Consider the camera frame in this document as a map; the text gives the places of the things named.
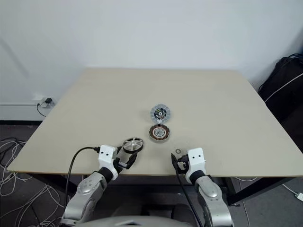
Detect thin black adapter cable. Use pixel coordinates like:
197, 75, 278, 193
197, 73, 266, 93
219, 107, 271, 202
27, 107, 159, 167
36, 101, 48, 118

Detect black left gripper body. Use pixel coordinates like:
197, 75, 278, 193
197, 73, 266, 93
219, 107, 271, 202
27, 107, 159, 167
113, 146, 130, 170

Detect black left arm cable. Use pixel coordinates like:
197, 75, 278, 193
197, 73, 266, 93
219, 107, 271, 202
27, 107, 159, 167
64, 146, 101, 204

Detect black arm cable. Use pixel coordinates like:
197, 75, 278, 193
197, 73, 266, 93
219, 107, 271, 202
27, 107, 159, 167
64, 146, 101, 204
174, 163, 206, 227

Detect grey round metal disc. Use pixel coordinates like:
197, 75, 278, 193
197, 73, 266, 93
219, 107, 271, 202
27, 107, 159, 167
150, 103, 172, 125

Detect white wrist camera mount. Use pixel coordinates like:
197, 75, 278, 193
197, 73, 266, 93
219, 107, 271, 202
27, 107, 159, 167
98, 144, 118, 181
185, 147, 206, 180

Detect black rotor with silver spokes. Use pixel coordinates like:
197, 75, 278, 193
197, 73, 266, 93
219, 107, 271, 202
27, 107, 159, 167
122, 138, 144, 153

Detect white wall socket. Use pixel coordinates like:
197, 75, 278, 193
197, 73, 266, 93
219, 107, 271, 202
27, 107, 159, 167
32, 95, 57, 109

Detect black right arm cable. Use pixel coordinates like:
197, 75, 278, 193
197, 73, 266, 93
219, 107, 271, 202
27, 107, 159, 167
174, 163, 206, 227

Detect white cable over bag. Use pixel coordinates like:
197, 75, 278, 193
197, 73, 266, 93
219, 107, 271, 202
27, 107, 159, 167
264, 72, 303, 103

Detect white wall cable duct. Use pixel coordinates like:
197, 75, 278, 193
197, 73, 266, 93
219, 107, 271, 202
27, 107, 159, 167
0, 102, 38, 106

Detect black bag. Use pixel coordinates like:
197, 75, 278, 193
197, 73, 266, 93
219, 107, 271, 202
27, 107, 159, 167
257, 56, 303, 127

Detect motor stator base copper windings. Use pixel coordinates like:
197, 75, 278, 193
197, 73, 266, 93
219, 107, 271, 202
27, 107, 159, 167
148, 124, 172, 144

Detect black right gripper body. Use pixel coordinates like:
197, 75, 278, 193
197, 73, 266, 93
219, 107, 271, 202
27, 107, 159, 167
177, 154, 190, 171

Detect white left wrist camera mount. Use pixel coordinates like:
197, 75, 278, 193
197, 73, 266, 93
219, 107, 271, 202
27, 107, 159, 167
98, 144, 118, 181

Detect white floor cable tangle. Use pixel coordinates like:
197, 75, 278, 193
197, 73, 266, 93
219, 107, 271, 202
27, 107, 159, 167
0, 139, 74, 227

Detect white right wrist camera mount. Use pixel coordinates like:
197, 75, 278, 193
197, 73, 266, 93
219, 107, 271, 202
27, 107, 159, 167
185, 147, 206, 180

